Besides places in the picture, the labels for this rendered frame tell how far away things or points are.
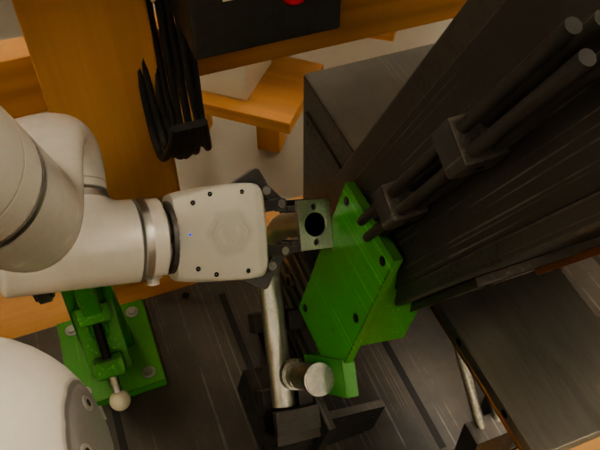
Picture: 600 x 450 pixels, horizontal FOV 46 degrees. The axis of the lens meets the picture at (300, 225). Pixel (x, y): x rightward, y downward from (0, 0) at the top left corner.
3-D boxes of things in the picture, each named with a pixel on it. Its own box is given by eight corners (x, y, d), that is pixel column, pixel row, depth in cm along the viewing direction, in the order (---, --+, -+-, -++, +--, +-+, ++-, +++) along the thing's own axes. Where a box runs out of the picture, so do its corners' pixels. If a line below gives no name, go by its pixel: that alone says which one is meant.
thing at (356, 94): (516, 270, 114) (579, 102, 88) (344, 328, 106) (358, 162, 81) (459, 194, 125) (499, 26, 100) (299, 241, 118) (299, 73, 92)
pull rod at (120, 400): (134, 411, 94) (126, 389, 90) (113, 418, 93) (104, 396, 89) (125, 376, 97) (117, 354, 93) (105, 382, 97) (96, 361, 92)
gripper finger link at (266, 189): (266, 214, 75) (321, 210, 78) (263, 185, 75) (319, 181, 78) (254, 215, 78) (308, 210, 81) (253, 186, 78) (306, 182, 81)
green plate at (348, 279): (394, 371, 84) (463, 251, 71) (333, 384, 81) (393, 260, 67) (354, 298, 91) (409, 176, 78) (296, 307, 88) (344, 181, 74)
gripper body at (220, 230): (170, 291, 69) (275, 278, 74) (161, 187, 68) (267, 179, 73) (151, 285, 75) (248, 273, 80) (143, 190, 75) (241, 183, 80)
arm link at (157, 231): (149, 289, 67) (179, 286, 69) (141, 197, 67) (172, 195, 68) (130, 283, 75) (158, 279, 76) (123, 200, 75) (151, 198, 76)
